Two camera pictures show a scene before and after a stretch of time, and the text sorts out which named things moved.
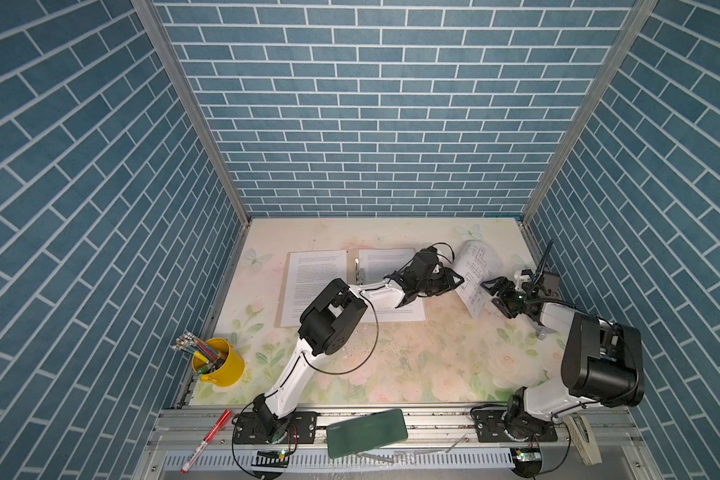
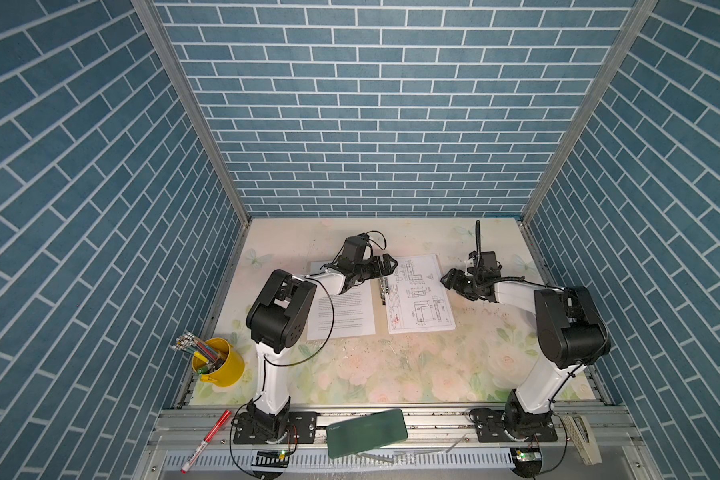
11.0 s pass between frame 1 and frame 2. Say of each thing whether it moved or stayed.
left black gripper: moved
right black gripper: moved
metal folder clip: moved
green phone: stayed
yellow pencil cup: stayed
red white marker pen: stayed
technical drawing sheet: moved
